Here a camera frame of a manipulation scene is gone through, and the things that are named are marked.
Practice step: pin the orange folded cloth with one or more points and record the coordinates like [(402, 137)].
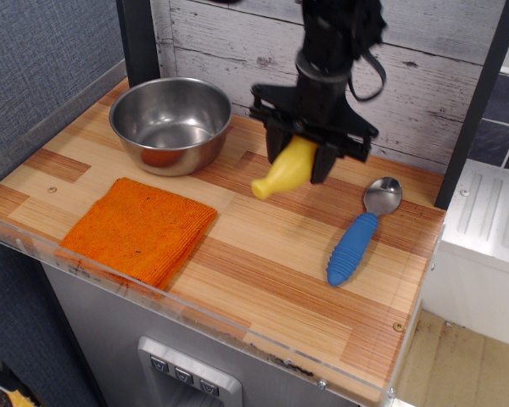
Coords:
[(141, 231)]

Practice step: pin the black frame post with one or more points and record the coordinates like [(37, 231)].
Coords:
[(486, 83), (138, 40)]

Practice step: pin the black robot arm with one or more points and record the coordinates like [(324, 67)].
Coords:
[(337, 33)]

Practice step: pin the blue handled metal spoon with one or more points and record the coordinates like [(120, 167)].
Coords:
[(382, 197)]

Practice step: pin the yellow toy banana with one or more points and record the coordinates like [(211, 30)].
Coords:
[(290, 169)]

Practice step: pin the black right frame post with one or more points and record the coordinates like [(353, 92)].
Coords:
[(486, 83)]

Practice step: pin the grey dispenser button panel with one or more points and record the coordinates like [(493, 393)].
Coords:
[(177, 379)]

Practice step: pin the white ribbed toy sink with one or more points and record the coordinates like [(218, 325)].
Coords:
[(468, 282)]

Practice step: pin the black left frame post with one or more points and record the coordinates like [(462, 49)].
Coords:
[(138, 40)]

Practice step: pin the stainless steel bowl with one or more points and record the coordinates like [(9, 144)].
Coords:
[(172, 126)]

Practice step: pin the clear acrylic table edge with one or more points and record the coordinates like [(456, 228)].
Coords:
[(361, 392)]

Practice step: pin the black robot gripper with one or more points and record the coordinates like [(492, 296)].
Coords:
[(317, 111)]

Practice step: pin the silver toy fridge cabinet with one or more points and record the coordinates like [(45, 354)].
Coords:
[(107, 328)]

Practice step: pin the yellow object bottom corner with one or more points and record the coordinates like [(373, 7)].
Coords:
[(17, 399)]

